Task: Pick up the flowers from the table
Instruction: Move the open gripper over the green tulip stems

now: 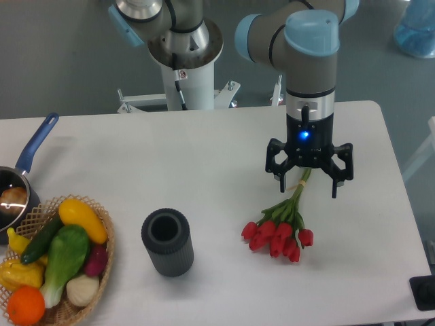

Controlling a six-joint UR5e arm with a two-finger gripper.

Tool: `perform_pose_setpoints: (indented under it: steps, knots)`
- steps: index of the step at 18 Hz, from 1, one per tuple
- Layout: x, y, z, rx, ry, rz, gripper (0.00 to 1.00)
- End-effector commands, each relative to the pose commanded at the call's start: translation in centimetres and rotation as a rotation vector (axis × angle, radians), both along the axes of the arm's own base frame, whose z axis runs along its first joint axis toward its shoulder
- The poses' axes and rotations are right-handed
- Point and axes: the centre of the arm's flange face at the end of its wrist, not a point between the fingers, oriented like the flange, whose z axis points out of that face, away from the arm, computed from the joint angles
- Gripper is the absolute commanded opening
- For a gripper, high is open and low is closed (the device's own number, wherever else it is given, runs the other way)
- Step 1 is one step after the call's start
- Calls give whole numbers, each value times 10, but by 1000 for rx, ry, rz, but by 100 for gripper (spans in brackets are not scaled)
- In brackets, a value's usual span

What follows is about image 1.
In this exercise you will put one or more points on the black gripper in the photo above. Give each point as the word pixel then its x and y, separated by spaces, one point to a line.
pixel 309 139

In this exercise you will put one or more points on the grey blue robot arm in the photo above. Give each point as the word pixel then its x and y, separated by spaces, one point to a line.
pixel 300 40

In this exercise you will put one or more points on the red tulip bouquet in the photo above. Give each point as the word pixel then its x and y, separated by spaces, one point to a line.
pixel 282 227

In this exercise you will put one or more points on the dark grey ribbed vase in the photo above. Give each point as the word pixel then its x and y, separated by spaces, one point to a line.
pixel 166 236

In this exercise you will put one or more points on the black device at edge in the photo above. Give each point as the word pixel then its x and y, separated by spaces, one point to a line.
pixel 422 288

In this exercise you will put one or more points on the blue transparent container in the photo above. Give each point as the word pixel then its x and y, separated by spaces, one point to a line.
pixel 414 34

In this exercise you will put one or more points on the yellow squash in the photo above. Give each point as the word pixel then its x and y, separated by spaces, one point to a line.
pixel 75 212

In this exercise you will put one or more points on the green bok choy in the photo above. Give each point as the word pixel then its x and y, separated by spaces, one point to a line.
pixel 66 255

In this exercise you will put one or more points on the white garlic bulb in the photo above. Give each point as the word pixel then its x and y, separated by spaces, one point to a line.
pixel 82 289

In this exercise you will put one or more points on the green cucumber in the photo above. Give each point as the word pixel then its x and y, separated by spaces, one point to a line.
pixel 40 243

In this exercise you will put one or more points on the woven wicker basket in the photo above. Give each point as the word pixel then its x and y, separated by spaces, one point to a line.
pixel 64 313

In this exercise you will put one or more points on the bread roll in pan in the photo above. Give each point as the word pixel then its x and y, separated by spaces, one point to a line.
pixel 13 201

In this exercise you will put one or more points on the small yellow pepper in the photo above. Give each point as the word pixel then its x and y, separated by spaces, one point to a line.
pixel 16 242

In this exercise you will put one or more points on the yellow gourd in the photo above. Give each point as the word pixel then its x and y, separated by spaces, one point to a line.
pixel 15 275

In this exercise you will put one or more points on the orange fruit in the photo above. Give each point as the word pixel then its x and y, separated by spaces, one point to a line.
pixel 26 306

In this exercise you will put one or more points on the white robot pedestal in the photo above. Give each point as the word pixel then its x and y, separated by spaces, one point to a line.
pixel 187 66

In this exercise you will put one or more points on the blue handled saucepan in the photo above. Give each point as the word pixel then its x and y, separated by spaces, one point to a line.
pixel 17 176

